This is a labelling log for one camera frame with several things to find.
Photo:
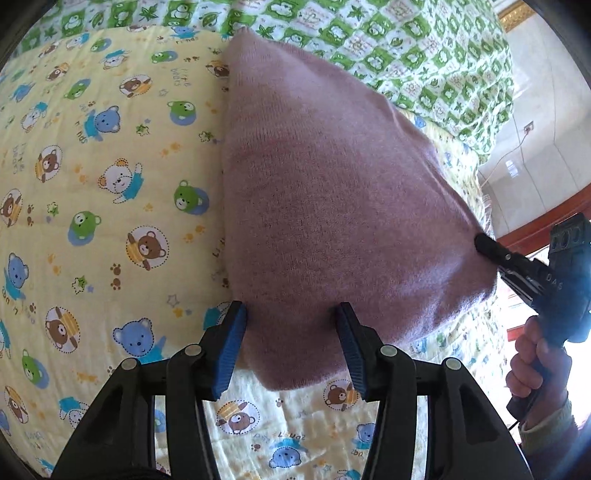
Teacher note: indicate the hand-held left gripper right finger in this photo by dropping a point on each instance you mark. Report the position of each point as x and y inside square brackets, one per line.
[353, 357]

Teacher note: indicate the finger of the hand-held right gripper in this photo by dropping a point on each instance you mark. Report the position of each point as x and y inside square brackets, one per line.
[491, 249]

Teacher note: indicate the purple knit sweater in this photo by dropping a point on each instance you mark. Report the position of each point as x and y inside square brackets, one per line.
[332, 194]

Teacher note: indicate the white wall socket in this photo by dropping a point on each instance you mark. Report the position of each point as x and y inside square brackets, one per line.
[527, 125]

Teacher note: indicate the person's right forearm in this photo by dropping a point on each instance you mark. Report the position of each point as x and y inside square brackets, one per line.
[551, 438]

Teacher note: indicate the person's right hand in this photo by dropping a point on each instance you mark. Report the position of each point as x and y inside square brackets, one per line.
[531, 369]

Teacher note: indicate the red wooden bed frame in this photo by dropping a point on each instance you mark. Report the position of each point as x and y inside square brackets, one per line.
[540, 226]

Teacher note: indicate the yellow bear print bedsheet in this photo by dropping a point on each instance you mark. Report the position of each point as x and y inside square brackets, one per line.
[101, 184]

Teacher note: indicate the green checkered quilt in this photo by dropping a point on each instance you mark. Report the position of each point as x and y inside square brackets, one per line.
[369, 50]

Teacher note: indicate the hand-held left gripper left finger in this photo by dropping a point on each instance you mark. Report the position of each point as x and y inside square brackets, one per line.
[228, 355]

